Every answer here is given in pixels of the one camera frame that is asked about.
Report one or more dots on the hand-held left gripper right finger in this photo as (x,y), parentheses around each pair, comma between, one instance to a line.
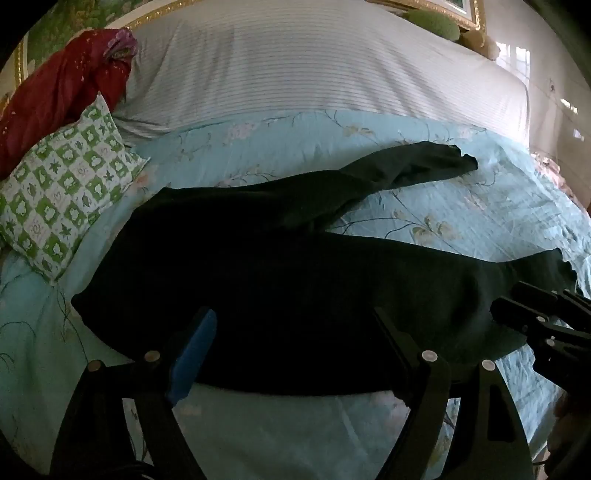
(415,369)

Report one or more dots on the small gold framed picture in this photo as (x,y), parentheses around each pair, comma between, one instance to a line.
(461,9)

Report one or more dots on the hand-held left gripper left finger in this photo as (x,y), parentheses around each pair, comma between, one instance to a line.
(194,355)

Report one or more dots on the gold framed landscape painting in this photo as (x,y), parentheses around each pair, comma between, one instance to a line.
(69,18)

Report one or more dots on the black pants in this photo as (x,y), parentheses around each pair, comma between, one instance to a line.
(277,286)

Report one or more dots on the green cushion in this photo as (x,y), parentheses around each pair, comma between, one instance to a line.
(429,23)

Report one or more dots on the green checked pillow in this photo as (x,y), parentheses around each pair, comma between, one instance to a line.
(64,189)

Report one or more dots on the beige plush toy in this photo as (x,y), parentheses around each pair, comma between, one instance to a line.
(480,44)

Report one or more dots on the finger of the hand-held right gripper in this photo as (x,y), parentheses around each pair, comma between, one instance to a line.
(540,293)
(517,316)

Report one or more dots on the red patterned cloth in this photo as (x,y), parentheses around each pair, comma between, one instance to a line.
(55,87)

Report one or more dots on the light blue floral blanket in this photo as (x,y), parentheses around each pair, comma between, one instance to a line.
(485,203)

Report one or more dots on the pink floral cloth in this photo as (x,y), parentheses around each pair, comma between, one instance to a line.
(551,168)

